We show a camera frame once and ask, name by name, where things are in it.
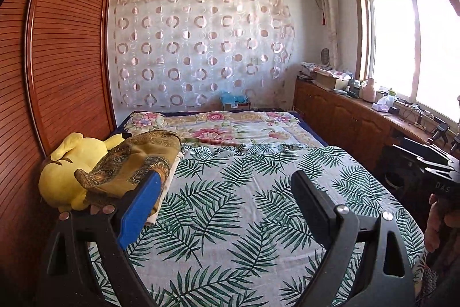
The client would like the wooden cabinet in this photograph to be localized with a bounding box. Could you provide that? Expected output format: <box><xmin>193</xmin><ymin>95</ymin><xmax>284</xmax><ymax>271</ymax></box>
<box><xmin>294</xmin><ymin>77</ymin><xmax>460</xmax><ymax>185</ymax></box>

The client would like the person's dark patterned clothing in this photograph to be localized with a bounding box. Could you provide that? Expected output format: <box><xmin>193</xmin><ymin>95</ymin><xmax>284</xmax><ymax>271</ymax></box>
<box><xmin>415</xmin><ymin>253</ymin><xmax>446</xmax><ymax>307</ymax></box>

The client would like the small black tripod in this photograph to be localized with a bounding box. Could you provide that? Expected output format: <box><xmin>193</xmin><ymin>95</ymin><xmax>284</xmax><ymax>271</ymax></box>
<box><xmin>428</xmin><ymin>123</ymin><xmax>450</xmax><ymax>146</ymax></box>

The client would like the leaf print bedsheet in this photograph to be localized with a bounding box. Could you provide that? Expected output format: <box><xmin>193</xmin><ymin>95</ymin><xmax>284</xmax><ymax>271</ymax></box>
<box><xmin>88</xmin><ymin>143</ymin><xmax>426</xmax><ymax>307</ymax></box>

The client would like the tissue bag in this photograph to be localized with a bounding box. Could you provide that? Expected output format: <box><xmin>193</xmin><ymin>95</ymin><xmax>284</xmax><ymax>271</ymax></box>
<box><xmin>372</xmin><ymin>96</ymin><xmax>395</xmax><ymax>112</ymax></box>

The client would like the wooden framed window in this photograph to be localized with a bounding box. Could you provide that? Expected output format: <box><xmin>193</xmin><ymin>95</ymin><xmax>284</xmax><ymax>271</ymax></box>
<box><xmin>352</xmin><ymin>0</ymin><xmax>460</xmax><ymax>124</ymax></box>

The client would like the pale window drape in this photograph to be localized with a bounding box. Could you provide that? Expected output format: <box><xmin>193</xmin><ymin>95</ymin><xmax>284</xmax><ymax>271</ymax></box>
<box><xmin>316</xmin><ymin>0</ymin><xmax>340</xmax><ymax>65</ymax></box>

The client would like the patterned cloth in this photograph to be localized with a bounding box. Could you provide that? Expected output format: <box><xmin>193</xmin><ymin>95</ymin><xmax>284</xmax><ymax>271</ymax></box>
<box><xmin>301</xmin><ymin>62</ymin><xmax>354</xmax><ymax>79</ymax></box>

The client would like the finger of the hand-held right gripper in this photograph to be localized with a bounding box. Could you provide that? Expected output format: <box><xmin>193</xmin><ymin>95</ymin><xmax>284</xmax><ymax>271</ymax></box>
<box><xmin>400</xmin><ymin>138</ymin><xmax>450</xmax><ymax>162</ymax></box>
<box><xmin>392</xmin><ymin>145</ymin><xmax>446</xmax><ymax>171</ymax></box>

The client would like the floral quilt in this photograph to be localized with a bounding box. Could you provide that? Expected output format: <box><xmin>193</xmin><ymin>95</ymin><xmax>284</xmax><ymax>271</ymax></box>
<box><xmin>115</xmin><ymin>109</ymin><xmax>329</xmax><ymax>149</ymax></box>

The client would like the blue plastic bag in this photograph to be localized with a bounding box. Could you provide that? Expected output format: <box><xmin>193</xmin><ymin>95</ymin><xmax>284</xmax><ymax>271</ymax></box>
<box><xmin>220</xmin><ymin>90</ymin><xmax>250</xmax><ymax>110</ymax></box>

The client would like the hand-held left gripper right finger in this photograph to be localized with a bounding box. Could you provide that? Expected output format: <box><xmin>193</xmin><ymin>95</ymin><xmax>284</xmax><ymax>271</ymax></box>
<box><xmin>290</xmin><ymin>170</ymin><xmax>414</xmax><ymax>307</ymax></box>

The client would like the yellow plush toy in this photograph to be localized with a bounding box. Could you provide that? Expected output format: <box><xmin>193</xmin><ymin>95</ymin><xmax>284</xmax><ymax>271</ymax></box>
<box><xmin>39</xmin><ymin>132</ymin><xmax>132</xmax><ymax>212</ymax></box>

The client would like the pink jug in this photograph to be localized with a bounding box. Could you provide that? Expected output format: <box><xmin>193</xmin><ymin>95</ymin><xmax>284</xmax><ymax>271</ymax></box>
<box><xmin>362</xmin><ymin>77</ymin><xmax>376</xmax><ymax>102</ymax></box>

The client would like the golden patterned garment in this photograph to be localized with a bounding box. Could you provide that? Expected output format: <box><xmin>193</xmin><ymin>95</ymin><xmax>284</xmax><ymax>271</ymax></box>
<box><xmin>75</xmin><ymin>130</ymin><xmax>182</xmax><ymax>210</ymax></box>

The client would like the circle patterned sheer curtain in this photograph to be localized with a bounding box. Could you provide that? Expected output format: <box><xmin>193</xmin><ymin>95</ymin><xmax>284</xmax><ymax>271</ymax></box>
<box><xmin>110</xmin><ymin>0</ymin><xmax>296</xmax><ymax>110</ymax></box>

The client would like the cardboard box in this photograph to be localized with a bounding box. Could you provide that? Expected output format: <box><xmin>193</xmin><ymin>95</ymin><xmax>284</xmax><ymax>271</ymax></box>
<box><xmin>316</xmin><ymin>71</ymin><xmax>351</xmax><ymax>92</ymax></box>

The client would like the person's right hand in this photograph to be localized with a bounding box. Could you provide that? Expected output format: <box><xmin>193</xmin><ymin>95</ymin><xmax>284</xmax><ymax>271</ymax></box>
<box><xmin>426</xmin><ymin>192</ymin><xmax>460</xmax><ymax>257</ymax></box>

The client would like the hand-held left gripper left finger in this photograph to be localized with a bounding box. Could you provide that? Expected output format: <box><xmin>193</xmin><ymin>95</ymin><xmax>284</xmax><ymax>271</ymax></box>
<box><xmin>45</xmin><ymin>172</ymin><xmax>162</xmax><ymax>307</ymax></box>

